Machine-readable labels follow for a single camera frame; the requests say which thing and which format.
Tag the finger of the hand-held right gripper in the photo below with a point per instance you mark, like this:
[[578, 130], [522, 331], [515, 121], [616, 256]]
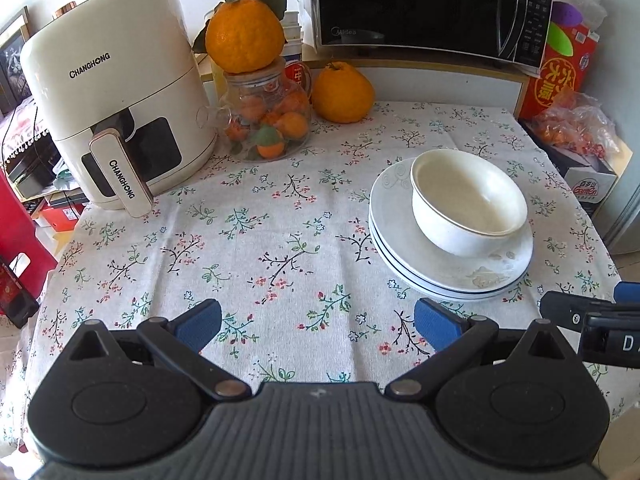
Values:
[[629, 292], [565, 307]]

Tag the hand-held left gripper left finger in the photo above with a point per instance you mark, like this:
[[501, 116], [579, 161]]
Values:
[[197, 322]]

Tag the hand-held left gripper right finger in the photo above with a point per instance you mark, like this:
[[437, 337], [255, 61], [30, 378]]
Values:
[[437, 322]]

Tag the blue patterned plate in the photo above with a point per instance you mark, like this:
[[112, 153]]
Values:
[[450, 297], [450, 291]]

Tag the white swirl-embossed plate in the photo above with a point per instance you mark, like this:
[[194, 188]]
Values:
[[400, 200]]

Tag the large cream bowl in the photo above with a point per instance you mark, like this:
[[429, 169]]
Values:
[[465, 185]]

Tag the grey appliance side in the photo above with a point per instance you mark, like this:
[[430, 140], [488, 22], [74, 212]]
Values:
[[625, 210]]

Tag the floral tablecloth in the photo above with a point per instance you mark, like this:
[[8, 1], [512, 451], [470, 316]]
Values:
[[250, 240]]

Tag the white carton with red logo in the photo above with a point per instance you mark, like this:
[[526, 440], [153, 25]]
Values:
[[592, 185]]

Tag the small red box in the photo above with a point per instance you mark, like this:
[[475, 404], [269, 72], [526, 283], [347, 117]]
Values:
[[60, 217]]

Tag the plastic bag of oranges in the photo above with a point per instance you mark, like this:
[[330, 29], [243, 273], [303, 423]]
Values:
[[575, 127]]

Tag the dark rectangular box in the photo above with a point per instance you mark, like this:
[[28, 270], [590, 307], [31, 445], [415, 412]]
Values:
[[15, 295]]

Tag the red cabinet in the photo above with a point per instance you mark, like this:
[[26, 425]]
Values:
[[20, 220]]

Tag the pile of small oranges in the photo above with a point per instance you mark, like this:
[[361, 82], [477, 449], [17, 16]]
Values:
[[292, 125]]

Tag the red cardboard box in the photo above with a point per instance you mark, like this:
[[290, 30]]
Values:
[[555, 85]]

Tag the black device box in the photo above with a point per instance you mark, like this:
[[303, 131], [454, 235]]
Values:
[[30, 170]]

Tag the white wood-trimmed stand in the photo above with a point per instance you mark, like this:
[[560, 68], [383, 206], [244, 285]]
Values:
[[440, 85]]

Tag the yellow container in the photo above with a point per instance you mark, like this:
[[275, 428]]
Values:
[[219, 80]]

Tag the glass teapot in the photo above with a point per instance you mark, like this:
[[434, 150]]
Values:
[[260, 85]]

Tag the orange with short stem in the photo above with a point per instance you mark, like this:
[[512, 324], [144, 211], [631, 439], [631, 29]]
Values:
[[342, 95]]

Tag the cream air fryer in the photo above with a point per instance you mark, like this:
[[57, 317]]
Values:
[[115, 90]]

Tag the lace-trimmed cloth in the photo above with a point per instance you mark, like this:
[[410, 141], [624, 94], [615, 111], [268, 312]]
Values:
[[25, 127]]

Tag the red label jar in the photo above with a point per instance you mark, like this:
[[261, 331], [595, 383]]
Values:
[[300, 77]]

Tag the green and purple toy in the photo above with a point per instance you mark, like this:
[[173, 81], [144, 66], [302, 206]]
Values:
[[562, 35]]

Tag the large orange with leaves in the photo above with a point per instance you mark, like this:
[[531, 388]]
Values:
[[245, 35]]

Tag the clear plastic bag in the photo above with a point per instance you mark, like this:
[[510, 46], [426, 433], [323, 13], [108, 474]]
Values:
[[585, 0]]

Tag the framed cat picture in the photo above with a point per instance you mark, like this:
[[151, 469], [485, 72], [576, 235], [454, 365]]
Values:
[[12, 70]]

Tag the black microwave oven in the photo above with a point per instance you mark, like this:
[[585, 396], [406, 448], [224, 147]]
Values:
[[410, 0]]

